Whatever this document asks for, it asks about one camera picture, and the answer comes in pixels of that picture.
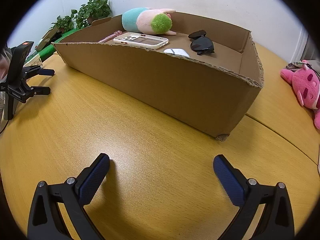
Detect white earbuds case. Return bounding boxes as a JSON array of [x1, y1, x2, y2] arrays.
[[164, 48, 190, 57]]

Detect pink pen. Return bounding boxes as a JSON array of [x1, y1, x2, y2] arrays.
[[97, 31, 122, 43]]

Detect brown cardboard box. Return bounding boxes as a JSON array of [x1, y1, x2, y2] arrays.
[[51, 11, 264, 142]]

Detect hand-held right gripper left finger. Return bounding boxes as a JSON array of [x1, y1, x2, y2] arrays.
[[27, 153, 110, 240]]

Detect pastel pig plush toy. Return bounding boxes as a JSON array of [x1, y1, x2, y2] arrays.
[[122, 7, 177, 36]]

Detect clear plastic case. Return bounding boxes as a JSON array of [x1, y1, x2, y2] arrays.
[[113, 32, 169, 50]]

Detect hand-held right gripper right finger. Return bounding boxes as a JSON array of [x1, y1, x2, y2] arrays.
[[213, 154, 295, 240]]

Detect large potted green plant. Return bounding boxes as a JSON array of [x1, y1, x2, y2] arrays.
[[74, 0, 112, 30]]

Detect black sunglasses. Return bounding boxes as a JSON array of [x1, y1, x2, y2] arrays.
[[188, 30, 215, 55]]

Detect beige cloth bag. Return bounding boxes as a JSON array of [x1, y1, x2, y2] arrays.
[[286, 61, 313, 70]]

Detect small open cardboard carton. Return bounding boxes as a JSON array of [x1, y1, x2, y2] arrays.
[[37, 27, 60, 51]]

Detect white door frame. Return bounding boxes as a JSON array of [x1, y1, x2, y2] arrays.
[[297, 29, 313, 64]]

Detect small potted green plant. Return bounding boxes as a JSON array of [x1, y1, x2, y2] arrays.
[[51, 15, 75, 33]]

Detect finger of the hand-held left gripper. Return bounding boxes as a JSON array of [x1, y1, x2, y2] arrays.
[[24, 86, 51, 99], [22, 65, 55, 79]]

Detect pink plush toy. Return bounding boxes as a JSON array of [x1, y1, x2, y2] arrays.
[[280, 60, 320, 129]]

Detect green board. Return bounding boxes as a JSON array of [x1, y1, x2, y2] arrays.
[[37, 29, 83, 62]]

